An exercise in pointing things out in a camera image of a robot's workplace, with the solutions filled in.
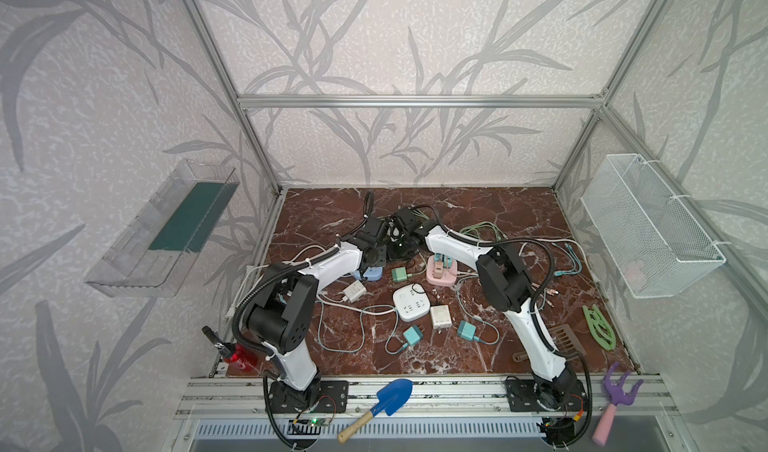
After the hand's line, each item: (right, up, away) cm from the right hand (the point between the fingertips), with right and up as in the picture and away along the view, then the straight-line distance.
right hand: (383, 248), depth 98 cm
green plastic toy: (+63, -22, -14) cm, 69 cm away
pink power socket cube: (+17, -7, -7) cm, 20 cm away
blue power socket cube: (-3, -7, -5) cm, 9 cm away
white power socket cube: (+9, -15, -11) cm, 20 cm away
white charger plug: (+18, -18, -14) cm, 29 cm away
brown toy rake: (+52, -24, -16) cm, 60 cm away
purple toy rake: (+61, -34, -24) cm, 74 cm away
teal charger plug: (+10, -22, -16) cm, 29 cm away
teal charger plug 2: (+24, -21, -16) cm, 36 cm away
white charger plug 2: (-8, -12, -8) cm, 17 cm away
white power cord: (+63, +2, +7) cm, 64 cm away
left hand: (-1, +1, -3) cm, 4 cm away
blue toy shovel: (+3, -35, -25) cm, 43 cm away
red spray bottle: (-33, -21, -29) cm, 49 cm away
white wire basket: (+60, +5, -36) cm, 71 cm away
